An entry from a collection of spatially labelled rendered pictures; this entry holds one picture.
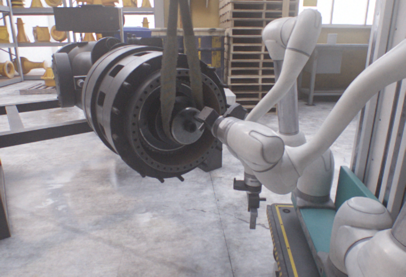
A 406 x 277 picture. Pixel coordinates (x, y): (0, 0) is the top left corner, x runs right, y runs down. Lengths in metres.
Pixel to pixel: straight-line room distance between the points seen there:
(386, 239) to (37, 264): 1.65
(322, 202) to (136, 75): 0.98
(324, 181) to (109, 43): 1.24
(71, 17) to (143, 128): 2.74
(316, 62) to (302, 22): 4.31
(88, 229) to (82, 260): 0.28
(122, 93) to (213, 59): 3.29
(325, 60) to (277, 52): 4.35
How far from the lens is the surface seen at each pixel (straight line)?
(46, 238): 2.08
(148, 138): 1.15
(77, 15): 3.72
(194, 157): 1.19
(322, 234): 1.28
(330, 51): 5.70
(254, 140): 0.74
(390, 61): 0.81
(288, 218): 1.50
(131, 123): 1.01
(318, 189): 1.39
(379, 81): 0.80
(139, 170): 1.14
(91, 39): 9.51
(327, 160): 1.36
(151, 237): 1.88
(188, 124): 1.01
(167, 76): 1.00
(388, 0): 1.23
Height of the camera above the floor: 1.15
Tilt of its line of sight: 17 degrees down
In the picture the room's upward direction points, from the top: straight up
